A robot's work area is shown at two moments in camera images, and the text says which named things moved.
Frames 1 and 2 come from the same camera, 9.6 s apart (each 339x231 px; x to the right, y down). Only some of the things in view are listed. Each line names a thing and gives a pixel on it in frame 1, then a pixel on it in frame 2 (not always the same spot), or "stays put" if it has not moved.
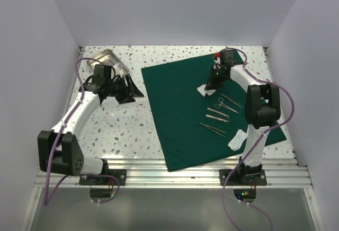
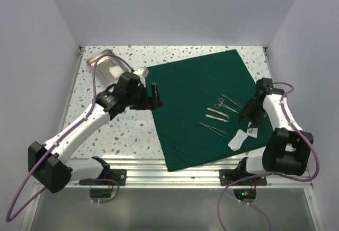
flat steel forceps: x=219 y=112 stays put
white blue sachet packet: x=237 y=140 stays put
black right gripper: x=212 y=83 -> x=255 y=121
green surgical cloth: x=194 y=127 stays put
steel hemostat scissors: x=222 y=104 stays put
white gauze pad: x=201 y=89 -> x=116 y=71
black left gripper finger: x=124 y=98 -> x=154 y=103
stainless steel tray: x=106 y=56 stays put
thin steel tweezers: x=211 y=128 stays put
